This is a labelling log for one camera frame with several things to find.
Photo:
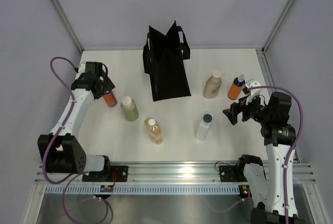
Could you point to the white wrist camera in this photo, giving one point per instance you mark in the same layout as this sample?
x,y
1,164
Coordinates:
x,y
81,67
251,90

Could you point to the aluminium mounting rail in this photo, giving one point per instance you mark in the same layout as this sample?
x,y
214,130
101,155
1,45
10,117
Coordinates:
x,y
187,173

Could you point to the amber clear bottle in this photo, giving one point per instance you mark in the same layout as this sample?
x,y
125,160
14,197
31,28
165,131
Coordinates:
x,y
154,130

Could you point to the right aluminium frame post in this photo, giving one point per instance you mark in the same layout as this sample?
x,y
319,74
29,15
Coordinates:
x,y
278,24

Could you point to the black canvas bag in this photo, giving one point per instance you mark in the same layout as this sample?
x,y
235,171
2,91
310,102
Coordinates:
x,y
163,61

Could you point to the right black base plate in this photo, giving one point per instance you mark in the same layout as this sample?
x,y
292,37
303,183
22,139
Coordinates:
x,y
231,174

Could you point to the white slotted cable duct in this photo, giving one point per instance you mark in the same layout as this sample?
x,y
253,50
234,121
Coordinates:
x,y
147,189

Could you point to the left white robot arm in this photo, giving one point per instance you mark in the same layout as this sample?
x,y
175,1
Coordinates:
x,y
60,150

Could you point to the left aluminium frame post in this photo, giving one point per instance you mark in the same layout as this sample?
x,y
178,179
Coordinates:
x,y
66,23

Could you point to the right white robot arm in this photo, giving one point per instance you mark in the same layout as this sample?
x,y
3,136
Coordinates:
x,y
272,193

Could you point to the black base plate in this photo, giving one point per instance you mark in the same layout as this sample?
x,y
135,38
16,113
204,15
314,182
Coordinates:
x,y
231,174
119,173

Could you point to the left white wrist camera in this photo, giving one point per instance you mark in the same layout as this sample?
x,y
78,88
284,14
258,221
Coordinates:
x,y
81,67

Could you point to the beige pump bottle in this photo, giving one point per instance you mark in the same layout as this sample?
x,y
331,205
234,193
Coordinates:
x,y
213,84

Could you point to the green bottle white cap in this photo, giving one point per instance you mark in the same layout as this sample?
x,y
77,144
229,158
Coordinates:
x,y
129,109

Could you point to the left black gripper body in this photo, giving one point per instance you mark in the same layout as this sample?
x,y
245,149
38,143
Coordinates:
x,y
106,85

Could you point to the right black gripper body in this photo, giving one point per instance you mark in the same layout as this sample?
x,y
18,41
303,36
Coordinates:
x,y
253,110

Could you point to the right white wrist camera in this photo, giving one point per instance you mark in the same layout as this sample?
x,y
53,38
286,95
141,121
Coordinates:
x,y
251,90

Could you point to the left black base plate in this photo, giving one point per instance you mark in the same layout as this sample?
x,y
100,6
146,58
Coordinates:
x,y
119,173

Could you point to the white bottle grey cap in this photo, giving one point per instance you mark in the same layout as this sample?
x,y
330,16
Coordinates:
x,y
204,126

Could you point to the orange spray bottle blue top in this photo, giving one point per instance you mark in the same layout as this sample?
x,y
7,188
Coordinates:
x,y
236,87

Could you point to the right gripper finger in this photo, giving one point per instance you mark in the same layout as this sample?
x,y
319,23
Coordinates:
x,y
236,106
231,115

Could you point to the aluminium frame post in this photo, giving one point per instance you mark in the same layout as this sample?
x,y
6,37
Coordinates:
x,y
278,24
66,23

